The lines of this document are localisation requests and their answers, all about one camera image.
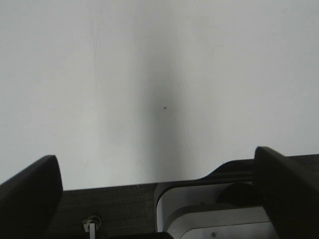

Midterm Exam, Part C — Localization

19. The white cable connector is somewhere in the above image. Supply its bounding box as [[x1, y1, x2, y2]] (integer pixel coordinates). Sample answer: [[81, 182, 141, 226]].
[[82, 215, 102, 239]]

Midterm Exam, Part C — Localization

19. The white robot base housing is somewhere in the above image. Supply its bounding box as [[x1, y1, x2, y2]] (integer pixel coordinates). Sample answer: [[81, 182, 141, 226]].
[[155, 182, 279, 239]]

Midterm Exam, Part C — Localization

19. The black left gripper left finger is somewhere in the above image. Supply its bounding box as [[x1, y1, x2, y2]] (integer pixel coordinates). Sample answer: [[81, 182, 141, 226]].
[[0, 155, 63, 239]]

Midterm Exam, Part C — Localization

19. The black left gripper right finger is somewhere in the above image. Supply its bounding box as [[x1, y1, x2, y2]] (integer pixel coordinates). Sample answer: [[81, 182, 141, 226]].
[[252, 146, 319, 239]]

